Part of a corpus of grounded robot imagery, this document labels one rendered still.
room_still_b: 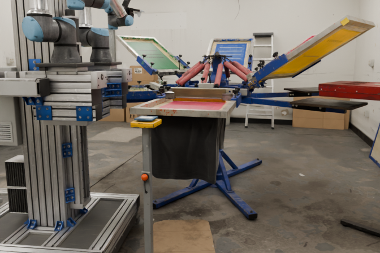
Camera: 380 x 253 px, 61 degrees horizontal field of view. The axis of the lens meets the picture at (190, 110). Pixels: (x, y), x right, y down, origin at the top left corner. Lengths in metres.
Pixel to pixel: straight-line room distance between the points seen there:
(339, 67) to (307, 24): 0.97
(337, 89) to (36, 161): 2.03
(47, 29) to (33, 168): 0.91
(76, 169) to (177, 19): 5.05
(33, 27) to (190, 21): 5.21
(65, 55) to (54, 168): 0.73
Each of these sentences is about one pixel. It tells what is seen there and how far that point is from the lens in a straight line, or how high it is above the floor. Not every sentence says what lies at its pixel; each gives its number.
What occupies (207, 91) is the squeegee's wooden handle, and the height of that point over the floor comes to 1.04.
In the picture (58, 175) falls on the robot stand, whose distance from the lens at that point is 2.19.
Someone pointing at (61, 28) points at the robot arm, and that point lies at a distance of 1.82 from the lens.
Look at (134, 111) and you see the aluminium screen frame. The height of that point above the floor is 0.97.
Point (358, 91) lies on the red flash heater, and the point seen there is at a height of 1.07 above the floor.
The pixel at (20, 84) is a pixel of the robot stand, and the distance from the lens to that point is 1.81.
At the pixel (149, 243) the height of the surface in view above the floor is 0.25.
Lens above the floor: 1.28
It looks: 9 degrees down
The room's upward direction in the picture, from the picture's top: straight up
